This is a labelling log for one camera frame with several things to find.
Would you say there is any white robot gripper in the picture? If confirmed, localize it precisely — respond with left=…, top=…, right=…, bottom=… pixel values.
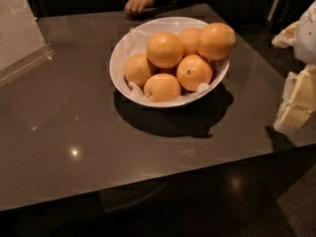
left=272, top=0, right=316, bottom=133

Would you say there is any clear acrylic sign stand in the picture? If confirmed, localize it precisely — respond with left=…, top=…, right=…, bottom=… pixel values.
left=0, top=0, right=53, bottom=86

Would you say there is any white paper bowl liner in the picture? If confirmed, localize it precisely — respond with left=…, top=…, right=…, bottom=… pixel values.
left=111, top=29, right=230, bottom=108

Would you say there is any orange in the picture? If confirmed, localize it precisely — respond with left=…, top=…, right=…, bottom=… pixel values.
left=144, top=73, right=181, bottom=103
left=176, top=54, right=213, bottom=91
left=146, top=32, right=184, bottom=69
left=123, top=53, right=156, bottom=87
left=197, top=23, right=236, bottom=60
left=178, top=27, right=200, bottom=56

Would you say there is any white ceramic bowl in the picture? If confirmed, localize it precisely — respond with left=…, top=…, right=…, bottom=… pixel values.
left=109, top=17, right=230, bottom=109

